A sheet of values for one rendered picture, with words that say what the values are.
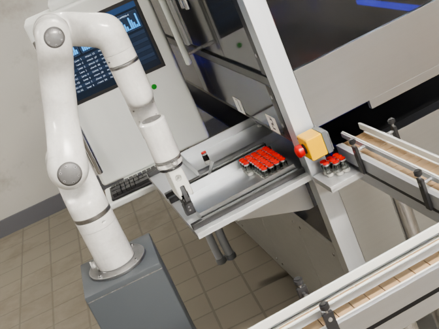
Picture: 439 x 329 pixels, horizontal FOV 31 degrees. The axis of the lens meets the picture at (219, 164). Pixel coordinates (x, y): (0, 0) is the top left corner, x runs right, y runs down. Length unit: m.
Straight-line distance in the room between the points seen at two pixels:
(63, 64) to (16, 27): 3.33
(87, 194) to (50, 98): 0.32
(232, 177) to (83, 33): 0.74
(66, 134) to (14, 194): 3.56
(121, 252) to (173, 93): 1.05
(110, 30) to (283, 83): 0.53
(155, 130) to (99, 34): 0.33
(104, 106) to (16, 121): 2.46
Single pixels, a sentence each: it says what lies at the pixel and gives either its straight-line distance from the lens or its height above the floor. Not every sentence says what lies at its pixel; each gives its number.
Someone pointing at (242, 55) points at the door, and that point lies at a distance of 2.61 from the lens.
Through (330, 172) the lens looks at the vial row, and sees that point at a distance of 2.42.
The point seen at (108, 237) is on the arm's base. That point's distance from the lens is 2.43.
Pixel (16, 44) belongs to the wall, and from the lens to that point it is 5.61.
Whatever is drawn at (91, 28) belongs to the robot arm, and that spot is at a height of 1.56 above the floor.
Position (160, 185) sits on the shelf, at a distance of 2.91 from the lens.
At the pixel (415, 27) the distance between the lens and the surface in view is 2.56.
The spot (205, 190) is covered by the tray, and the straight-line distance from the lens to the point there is 2.69.
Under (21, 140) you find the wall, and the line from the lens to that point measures 5.75.
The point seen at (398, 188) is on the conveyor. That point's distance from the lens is 2.20.
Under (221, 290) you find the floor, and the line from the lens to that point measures 3.90.
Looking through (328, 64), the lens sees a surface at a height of 1.18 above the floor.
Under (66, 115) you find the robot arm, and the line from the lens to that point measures 2.32.
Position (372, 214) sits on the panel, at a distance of 2.62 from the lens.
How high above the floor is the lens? 1.89
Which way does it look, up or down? 21 degrees down
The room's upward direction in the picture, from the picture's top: 24 degrees counter-clockwise
